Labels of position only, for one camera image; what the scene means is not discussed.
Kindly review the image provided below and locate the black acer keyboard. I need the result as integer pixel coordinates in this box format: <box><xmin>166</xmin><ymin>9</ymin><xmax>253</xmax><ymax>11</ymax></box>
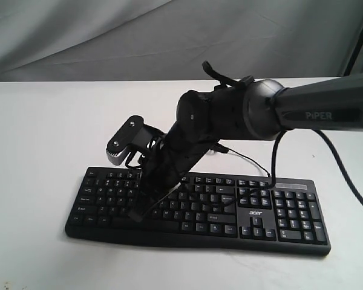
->
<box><xmin>65</xmin><ymin>167</ymin><xmax>331</xmax><ymax>256</ymax></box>

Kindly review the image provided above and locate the black tripod stand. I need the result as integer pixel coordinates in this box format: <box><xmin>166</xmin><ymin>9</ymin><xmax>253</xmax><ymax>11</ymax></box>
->
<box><xmin>343</xmin><ymin>28</ymin><xmax>363</xmax><ymax>76</ymax></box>

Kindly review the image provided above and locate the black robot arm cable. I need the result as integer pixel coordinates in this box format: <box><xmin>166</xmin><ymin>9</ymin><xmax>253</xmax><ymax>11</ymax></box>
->
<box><xmin>211</xmin><ymin>96</ymin><xmax>363</xmax><ymax>221</ymax></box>

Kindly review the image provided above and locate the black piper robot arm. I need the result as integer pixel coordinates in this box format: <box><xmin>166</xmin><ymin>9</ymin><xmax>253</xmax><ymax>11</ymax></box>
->
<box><xmin>129</xmin><ymin>62</ymin><xmax>363</xmax><ymax>222</ymax></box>

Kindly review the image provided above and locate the black USB cable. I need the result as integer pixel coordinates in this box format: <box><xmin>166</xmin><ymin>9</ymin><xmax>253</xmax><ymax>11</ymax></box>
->
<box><xmin>208</xmin><ymin>144</ymin><xmax>272</xmax><ymax>178</ymax></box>

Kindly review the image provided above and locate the grey backdrop cloth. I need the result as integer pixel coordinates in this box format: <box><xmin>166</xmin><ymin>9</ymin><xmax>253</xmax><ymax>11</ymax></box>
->
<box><xmin>0</xmin><ymin>1</ymin><xmax>363</xmax><ymax>82</ymax></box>

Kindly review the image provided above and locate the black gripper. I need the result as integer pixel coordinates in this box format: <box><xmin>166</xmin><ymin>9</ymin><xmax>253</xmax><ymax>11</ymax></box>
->
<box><xmin>128</xmin><ymin>135</ymin><xmax>229</xmax><ymax>222</ymax></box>

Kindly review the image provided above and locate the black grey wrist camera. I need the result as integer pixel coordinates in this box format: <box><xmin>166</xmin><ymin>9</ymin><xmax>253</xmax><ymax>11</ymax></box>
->
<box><xmin>106</xmin><ymin>115</ymin><xmax>164</xmax><ymax>166</ymax></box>

